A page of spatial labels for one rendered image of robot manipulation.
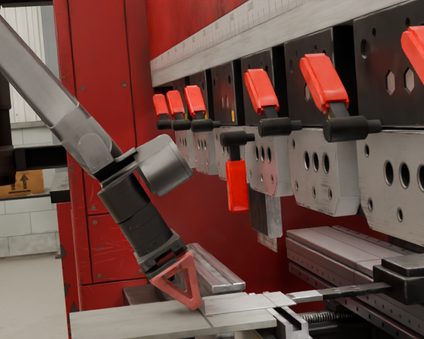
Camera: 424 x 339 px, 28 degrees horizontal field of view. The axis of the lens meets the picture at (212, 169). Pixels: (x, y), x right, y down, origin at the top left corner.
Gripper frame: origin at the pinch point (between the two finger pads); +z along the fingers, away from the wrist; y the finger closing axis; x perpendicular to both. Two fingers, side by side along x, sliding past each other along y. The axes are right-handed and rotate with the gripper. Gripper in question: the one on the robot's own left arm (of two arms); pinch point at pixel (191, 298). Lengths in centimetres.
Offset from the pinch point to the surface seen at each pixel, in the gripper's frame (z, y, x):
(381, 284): 14.3, 0.2, -24.1
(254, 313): 5.1, -5.8, -5.8
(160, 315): -0.7, -0.8, 4.8
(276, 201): -6.0, -6.1, -16.6
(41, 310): 67, 468, 84
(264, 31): -26.5, -23.3, -22.8
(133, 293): 11, 75, 9
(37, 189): -14, 230, 24
